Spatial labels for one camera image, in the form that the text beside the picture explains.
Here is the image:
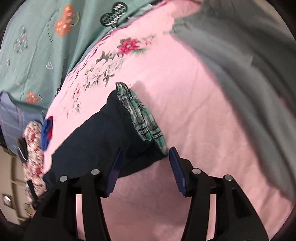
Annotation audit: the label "floral red white cloth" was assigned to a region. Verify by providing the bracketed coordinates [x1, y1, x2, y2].
[23, 120, 48, 197]

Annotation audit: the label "teal printed curtain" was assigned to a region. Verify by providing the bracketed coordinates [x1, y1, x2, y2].
[0, 0, 160, 109]

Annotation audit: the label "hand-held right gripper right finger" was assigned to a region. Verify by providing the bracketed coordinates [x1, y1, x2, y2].
[169, 146, 270, 241]

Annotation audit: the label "pink floral bed sheet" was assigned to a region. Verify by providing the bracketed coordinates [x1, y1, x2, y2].
[40, 0, 292, 241]

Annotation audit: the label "dark navy pants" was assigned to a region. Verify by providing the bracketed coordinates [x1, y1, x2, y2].
[42, 82, 168, 189]

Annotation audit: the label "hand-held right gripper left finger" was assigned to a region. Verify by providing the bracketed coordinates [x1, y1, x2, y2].
[23, 148, 124, 241]

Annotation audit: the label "grey blanket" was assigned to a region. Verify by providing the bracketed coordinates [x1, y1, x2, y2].
[171, 0, 296, 204]

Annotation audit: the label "pale blue checked cloth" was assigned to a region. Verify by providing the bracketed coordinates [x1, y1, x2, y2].
[0, 91, 47, 156]

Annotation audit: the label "blue and red cloth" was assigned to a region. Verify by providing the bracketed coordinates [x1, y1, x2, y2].
[41, 116, 54, 152]

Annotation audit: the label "black device with cable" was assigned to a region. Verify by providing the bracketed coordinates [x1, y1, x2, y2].
[17, 137, 29, 164]

